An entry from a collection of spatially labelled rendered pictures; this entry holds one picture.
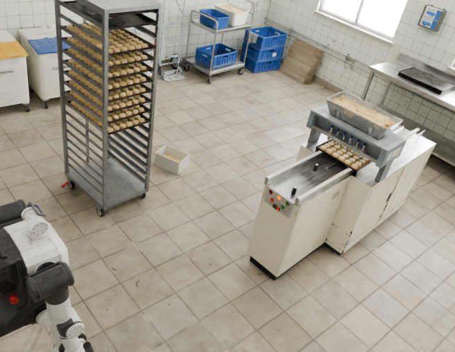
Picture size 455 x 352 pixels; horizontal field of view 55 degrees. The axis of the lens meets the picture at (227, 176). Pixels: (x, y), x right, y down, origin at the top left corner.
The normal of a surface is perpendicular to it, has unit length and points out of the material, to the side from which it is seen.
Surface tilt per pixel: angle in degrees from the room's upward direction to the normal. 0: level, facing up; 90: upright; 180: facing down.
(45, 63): 92
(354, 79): 90
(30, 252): 0
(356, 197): 90
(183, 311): 0
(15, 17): 90
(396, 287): 0
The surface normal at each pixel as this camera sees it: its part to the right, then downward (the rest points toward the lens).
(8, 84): 0.65, 0.54
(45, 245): 0.16, -0.81
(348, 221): -0.70, 0.32
